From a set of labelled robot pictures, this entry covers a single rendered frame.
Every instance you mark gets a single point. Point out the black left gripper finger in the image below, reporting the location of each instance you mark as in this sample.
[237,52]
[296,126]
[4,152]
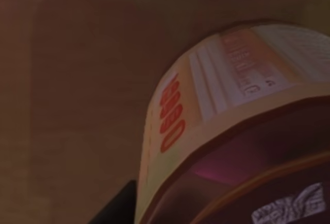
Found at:
[119,206]

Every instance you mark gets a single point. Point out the cream labelled round container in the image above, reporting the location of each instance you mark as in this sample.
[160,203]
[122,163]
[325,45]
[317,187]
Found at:
[221,121]

